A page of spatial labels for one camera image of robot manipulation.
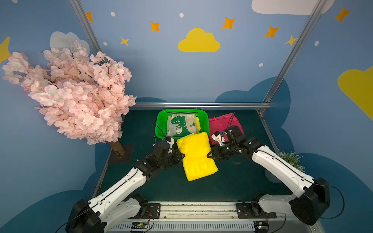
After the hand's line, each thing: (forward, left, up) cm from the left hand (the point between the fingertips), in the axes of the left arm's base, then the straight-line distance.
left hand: (185, 153), depth 77 cm
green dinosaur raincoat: (+27, +5, -11) cm, 30 cm away
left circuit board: (-32, +22, -18) cm, 43 cm away
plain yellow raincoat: (+3, -5, +1) cm, 6 cm away
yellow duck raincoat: (+33, -8, -16) cm, 38 cm away
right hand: (-1, -12, +2) cm, 13 cm away
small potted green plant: (-1, -58, 0) cm, 58 cm away
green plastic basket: (+34, +19, -11) cm, 41 cm away
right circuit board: (-31, -40, -19) cm, 54 cm away
